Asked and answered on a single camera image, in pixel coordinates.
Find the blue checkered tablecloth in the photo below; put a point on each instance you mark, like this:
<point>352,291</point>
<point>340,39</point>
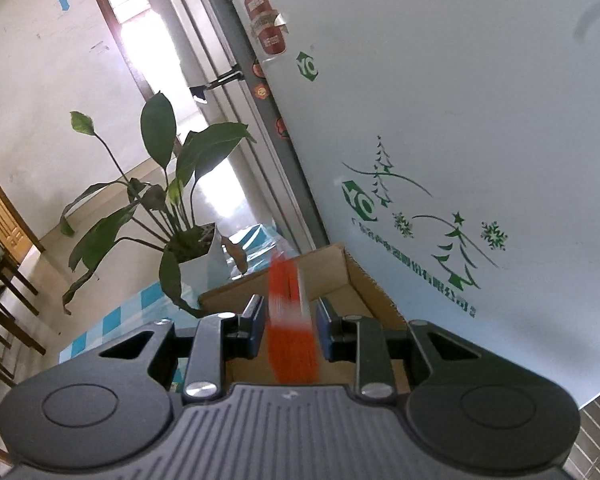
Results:
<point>125,320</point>

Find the red label sticker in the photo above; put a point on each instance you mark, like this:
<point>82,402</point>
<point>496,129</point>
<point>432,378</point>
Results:
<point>265,20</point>

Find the brown wooden door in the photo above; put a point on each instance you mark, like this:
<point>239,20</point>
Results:
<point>2,215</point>

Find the green leafy plant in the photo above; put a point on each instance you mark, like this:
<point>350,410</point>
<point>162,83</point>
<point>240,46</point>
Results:
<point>160,125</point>

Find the wooden doorway frame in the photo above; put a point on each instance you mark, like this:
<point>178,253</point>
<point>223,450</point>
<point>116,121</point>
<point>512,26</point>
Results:
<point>111,35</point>

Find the dark wooden chair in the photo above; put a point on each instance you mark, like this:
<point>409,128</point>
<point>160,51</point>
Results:
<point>5,270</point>
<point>10,330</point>

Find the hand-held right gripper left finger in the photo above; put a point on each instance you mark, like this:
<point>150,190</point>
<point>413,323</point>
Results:
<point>253,327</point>

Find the grey refrigerator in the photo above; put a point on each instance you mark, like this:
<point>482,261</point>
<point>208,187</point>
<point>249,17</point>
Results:
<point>200,25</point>

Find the cardboard box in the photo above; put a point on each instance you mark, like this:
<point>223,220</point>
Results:
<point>352,280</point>

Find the small red round sticker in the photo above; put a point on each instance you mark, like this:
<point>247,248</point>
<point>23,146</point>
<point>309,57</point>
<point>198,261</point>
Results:
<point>259,68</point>
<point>261,91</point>
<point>281,127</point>

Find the white freezer with green print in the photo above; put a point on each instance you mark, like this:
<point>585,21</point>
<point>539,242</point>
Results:
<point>455,110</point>

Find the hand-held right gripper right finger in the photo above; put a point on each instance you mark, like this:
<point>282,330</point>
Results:
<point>326,330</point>

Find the white plant pot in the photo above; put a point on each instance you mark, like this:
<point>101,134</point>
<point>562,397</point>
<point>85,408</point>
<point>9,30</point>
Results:
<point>197,272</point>

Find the orange snack packet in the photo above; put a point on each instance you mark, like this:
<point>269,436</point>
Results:
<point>292,330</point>

